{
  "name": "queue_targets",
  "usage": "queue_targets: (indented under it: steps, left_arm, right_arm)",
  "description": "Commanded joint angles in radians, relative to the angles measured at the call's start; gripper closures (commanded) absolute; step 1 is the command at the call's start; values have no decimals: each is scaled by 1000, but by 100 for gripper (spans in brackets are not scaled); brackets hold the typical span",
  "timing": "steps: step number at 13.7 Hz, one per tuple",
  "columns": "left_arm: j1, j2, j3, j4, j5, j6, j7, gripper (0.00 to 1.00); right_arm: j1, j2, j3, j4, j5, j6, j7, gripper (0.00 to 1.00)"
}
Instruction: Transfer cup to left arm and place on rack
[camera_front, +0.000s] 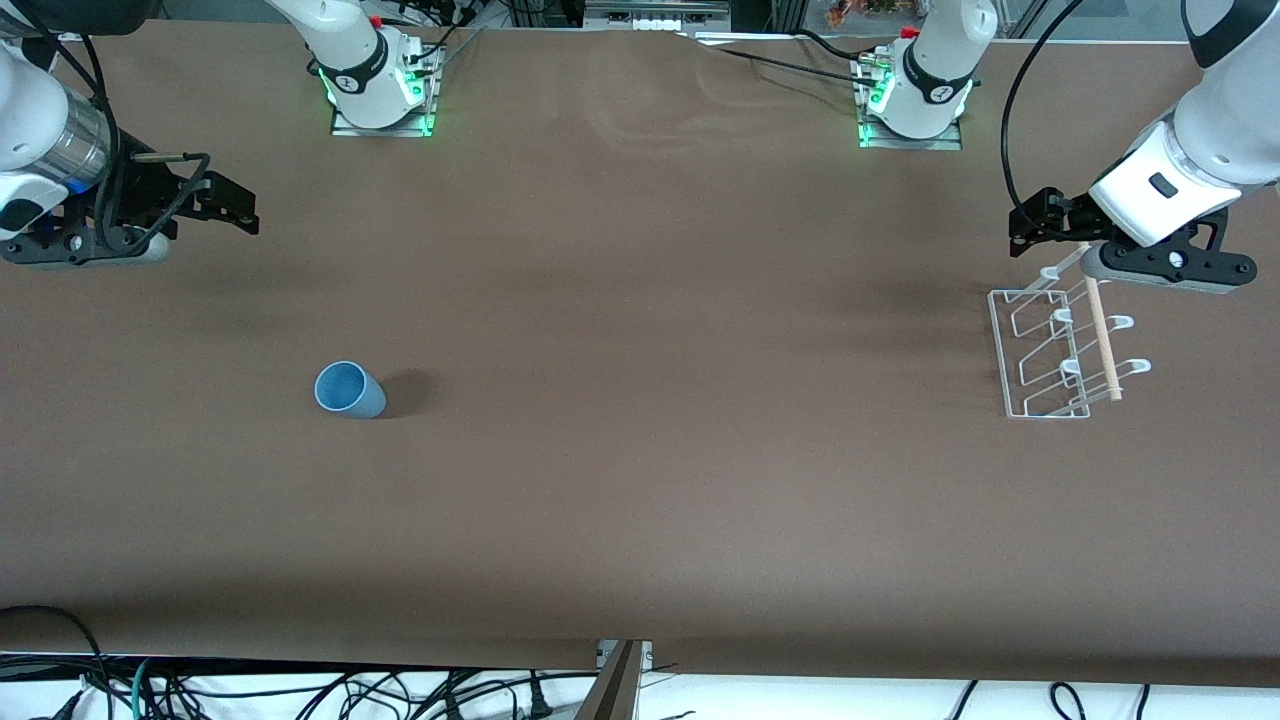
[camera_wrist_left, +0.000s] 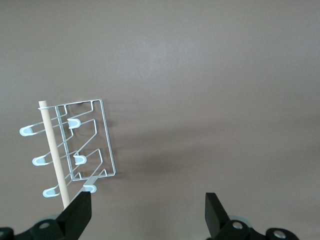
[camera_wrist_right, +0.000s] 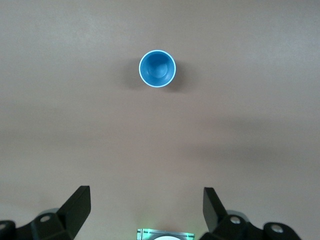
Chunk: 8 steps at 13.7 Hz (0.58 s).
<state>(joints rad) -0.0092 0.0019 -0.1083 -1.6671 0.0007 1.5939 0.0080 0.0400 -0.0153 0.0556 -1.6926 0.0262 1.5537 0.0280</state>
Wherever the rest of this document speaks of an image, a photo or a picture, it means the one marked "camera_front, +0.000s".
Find blue plastic cup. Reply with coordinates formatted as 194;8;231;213
314;360;388;420

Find orange artificial flowers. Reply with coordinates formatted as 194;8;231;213
825;0;926;29

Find metal table leg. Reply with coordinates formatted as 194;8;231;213
575;640;656;720

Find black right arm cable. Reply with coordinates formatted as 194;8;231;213
40;30;213;259

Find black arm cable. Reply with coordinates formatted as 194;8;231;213
1000;0;1087;216
40;30;213;259

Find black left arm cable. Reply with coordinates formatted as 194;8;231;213
1000;0;1087;216

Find white wire cup rack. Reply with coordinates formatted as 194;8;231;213
988;240;1153;421

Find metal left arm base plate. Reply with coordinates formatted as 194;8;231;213
855;55;964;151

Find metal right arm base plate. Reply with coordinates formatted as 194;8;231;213
330;40;441;138

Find thick black cable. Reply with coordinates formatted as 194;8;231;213
0;605;111;720

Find teal cable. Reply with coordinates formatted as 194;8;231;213
130;655;163;720

